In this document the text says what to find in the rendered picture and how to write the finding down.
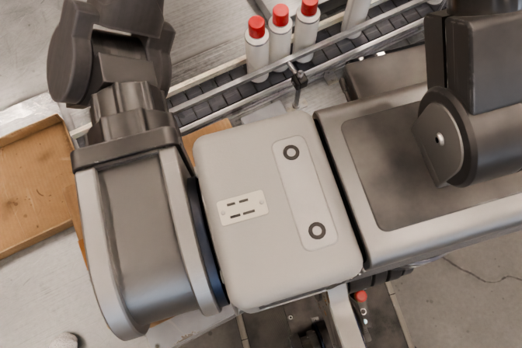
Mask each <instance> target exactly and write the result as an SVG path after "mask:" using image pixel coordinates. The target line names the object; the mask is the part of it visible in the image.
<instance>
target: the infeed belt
mask: <svg viewBox="0 0 522 348"><path fill-rule="evenodd" d="M411 1H412V0H388V1H386V2H383V3H381V4H380V5H376V6H375V7H372V8H370V9H369V10H368V13H367V17H366V19H365V22H366V21H368V20H369V19H373V18H374V17H376V16H379V15H381V14H383V13H385V12H388V11H390V10H392V9H395V8H397V7H399V6H401V5H404V4H405V3H408V2H411ZM439 6H440V5H435V6H432V5H427V4H426V3H423V4H421V5H418V6H416V7H414V8H412V9H410V10H407V11H405V12H403V13H400V14H398V15H397V16H394V17H391V18H390V19H387V20H385V21H383V22H381V23H379V24H376V25H374V26H372V27H369V28H367V29H365V30H363V31H361V35H360V36H359V37H358V38H357V39H355V40H348V39H346V38H345V39H343V40H341V41H338V42H336V43H334V44H331V45H329V46H327V47H325V48H322V49H321V50H318V51H316V52H314V54H313V58H312V60H311V61H310V62H308V63H307V64H299V63H297V62H296V61H294V62H291V63H292V64H293V66H294V67H295V69H296V70H297V72H298V71H299V70H302V71H307V70H309V69H311V68H314V67H316V66H318V65H320V64H323V63H325V62H327V61H329V60H332V59H333V58H335V57H338V56H340V55H342V54H345V53H346V52H349V51H351V50H353V49H355V48H358V47H360V46H362V45H364V44H367V43H369V42H371V41H372V40H376V39H377V38H379V37H382V36H384V35H386V34H388V33H390V32H393V31H395V30H397V29H399V28H402V27H404V26H406V25H408V24H410V23H413V22H415V21H416V20H419V19H422V18H423V17H425V15H426V14H428V13H431V12H436V11H437V9H438V7H439ZM342 22H343V21H341V22H339V23H336V24H334V25H331V26H329V27H327V28H325V29H323V30H320V31H318V32H317V37H316V41H315V43H318V42H321V41H323V40H325V39H328V38H330V37H332V36H335V35H336V34H338V33H340V28H341V26H342ZM244 75H247V65H246V64H243V65H241V66H239V67H237V68H234V69H232V70H230V71H228V72H225V73H223V74H221V75H219V76H216V77H214V78H212V79H209V80H207V81H205V82H202V83H200V84H199V85H200V86H199V85H195V86H194V87H192V88H189V89H187V90H185V91H182V92H180V93H178V94H175V95H174V96H171V97H169V98H167V99H166V101H167V105H168V108H169V109H171V108H173V107H175V106H178V105H179V104H181V103H184V102H186V101H188V100H191V99H193V98H195V97H198V96H200V95H202V94H204V93H206V92H209V91H211V90H213V89H216V88H217V87H220V86H222V85H224V84H227V83H229V82H231V81H234V80H236V79H237V78H241V77H242V76H244ZM292 75H293V74H292V73H291V70H290V69H289V68H288V69H287V70H286V71H285V72H282V73H275V72H269V77H268V79H267V80H266V81H265V82H264V83H261V84H256V83H253V82H251V81H250V82H246V83H245V84H243V85H240V86H238V87H236V88H234V89H231V90H229V91H227V92H225V93H222V94H220V95H219V96H215V97H214V98H212V99H209V100H207V101H205V102H203V103H200V104H198V105H196V106H194V107H191V108H189V109H188V110H184V111H183V112H181V113H178V114H176V115H174V117H175V118H176V121H177V124H178V126H179V128H181V127H185V126H186V125H188V124H191V123H193V122H195V121H197V120H199V119H202V118H204V117H206V116H208V115H211V114H212V113H215V112H217V111H219V110H222V109H224V108H225V107H228V106H230V105H232V104H234V103H237V102H239V101H241V100H243V99H246V98H248V97H250V96H253V95H255V94H256V93H258V92H262V91H263V90H265V89H268V88H269V87H272V86H274V85H276V84H278V83H281V82H283V81H285V80H287V79H289V78H291V76H292ZM184 92H185V93H184ZM169 99H170V100H169ZM76 140H77V142H78V146H79V148H83V147H85V142H84V137H83V136H81V137H78V138H76Z"/></svg>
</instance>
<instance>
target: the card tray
mask: <svg viewBox="0 0 522 348"><path fill-rule="evenodd" d="M74 150H75V147H74V145H73V143H72V140H71V137H70V135H69V133H68V129H67V127H66V125H65V122H64V120H63V119H62V118H61V117H60V116H59V115H58V114H57V113H55V114H52V115H50V116H48V117H45V118H43V119H42V120H38V121H37V122H34V123H32V124H29V125H27V126H25V127H22V128H20V129H18V130H15V131H13V132H11V133H9V134H6V135H4V136H1V137H0V260H2V259H4V258H6V257H8V256H11V255H13V254H15V253H17V252H19V251H21V250H23V249H26V248H28V247H30V246H32V245H34V244H36V243H38V242H41V241H43V240H44V239H46V238H49V237H51V236H53V235H56V234H57V233H59V232H61V231H63V230H66V229H68V228H70V227H72V226H74V225H73V223H72V219H71V215H70V213H69V210H68V206H67V204H66V201H65V198H64V194H63V192H62V189H63V188H65V187H67V186H70V185H72V184H74V183H75V175H74V174H73V172H72V167H71V158H70V153H71V152H72V151H74Z"/></svg>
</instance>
